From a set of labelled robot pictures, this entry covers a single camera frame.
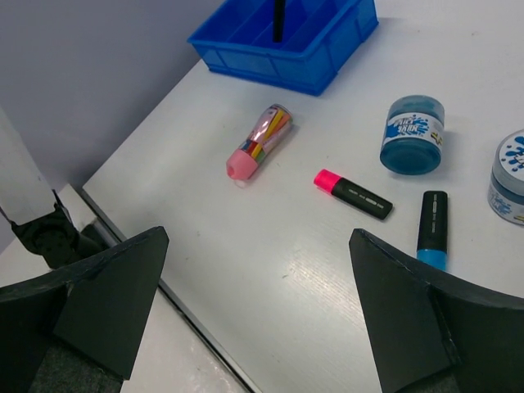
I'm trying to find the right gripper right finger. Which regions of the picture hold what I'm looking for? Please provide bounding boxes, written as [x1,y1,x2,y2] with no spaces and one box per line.
[349,229,523,392]

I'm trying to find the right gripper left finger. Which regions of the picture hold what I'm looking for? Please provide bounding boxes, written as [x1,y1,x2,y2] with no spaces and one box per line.
[1,226,169,392]

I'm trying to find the blue black highlighter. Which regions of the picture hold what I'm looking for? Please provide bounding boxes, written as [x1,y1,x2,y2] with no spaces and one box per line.
[417,191,448,271]

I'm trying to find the blue slime jar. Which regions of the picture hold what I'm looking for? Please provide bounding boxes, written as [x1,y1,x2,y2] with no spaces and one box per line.
[488,130,524,226]
[379,95,445,175]

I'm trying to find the pink black highlighter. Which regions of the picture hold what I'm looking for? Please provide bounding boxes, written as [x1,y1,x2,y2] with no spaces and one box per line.
[314,169,393,220]

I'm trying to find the pink crayon tube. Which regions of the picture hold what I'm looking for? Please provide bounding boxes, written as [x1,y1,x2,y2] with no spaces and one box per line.
[226,104,293,181]

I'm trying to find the orange black highlighter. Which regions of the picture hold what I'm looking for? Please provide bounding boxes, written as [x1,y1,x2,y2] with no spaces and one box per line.
[273,0,286,43]

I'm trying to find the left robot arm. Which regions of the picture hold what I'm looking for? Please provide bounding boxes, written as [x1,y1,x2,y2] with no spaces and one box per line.
[1,112,107,269]

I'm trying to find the blue slime jar lying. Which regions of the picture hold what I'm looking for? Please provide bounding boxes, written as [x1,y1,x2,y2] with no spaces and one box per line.
[379,95,445,175]

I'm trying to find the blue compartment tray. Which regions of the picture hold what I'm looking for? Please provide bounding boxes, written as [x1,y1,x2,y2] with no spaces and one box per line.
[188,0,378,96]

